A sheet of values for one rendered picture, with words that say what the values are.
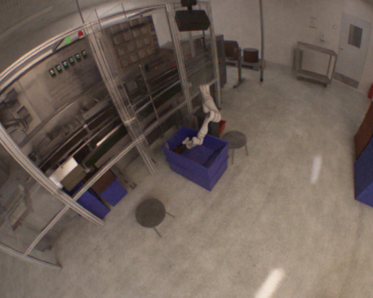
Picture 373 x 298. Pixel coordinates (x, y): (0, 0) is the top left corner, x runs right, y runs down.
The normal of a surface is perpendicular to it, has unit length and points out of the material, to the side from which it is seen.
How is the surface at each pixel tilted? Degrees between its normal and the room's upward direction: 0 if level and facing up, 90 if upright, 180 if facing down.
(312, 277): 0
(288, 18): 90
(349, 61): 90
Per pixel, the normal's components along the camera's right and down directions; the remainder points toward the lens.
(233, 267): -0.17, -0.68
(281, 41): -0.62, 0.64
